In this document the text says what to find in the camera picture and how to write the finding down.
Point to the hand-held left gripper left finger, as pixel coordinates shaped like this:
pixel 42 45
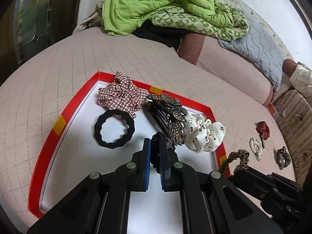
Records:
pixel 146 165

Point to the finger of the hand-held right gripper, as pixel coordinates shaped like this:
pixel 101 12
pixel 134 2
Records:
pixel 253 180

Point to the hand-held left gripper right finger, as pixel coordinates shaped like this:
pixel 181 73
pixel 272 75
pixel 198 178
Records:
pixel 165 168

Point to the leopard print scrunchie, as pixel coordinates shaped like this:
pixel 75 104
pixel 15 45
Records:
pixel 237 154

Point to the white cherry-print scrunchie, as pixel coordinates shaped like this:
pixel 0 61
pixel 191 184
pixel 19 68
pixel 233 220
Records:
pixel 204 134

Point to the red cardboard box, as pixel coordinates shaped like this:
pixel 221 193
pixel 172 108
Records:
pixel 73 151

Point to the pearl hair clip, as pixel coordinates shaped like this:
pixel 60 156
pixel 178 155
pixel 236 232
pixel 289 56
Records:
pixel 255 148

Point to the grey mottled scrunchie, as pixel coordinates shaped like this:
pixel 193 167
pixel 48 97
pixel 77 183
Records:
pixel 283 157

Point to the metal spring hair clip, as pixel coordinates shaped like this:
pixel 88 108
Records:
pixel 262 142

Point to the rhinestone hair claw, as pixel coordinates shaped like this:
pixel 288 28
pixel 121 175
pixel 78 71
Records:
pixel 170 117

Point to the red flower hair clip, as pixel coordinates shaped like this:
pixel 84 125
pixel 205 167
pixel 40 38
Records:
pixel 263 128

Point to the small orange white box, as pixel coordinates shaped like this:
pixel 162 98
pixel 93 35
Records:
pixel 272 109

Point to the red checked scrunchie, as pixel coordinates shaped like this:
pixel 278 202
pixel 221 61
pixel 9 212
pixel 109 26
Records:
pixel 119 95

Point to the cream patterned pillow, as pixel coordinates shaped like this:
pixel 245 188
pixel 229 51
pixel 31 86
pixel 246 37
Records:
pixel 302 80

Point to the pink bolster pillow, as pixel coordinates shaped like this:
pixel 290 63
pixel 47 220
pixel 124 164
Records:
pixel 219 63

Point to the black cloth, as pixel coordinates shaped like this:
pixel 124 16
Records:
pixel 158 37

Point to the grey quilted pillow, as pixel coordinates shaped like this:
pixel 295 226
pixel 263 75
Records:
pixel 258 48

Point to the beige patterned cloth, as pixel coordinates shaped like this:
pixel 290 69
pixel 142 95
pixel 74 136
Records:
pixel 91 19

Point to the green quilt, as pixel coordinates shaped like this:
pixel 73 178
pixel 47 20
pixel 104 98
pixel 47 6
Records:
pixel 158 2

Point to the dark glass door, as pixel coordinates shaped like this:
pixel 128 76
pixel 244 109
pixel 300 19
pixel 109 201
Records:
pixel 36 17

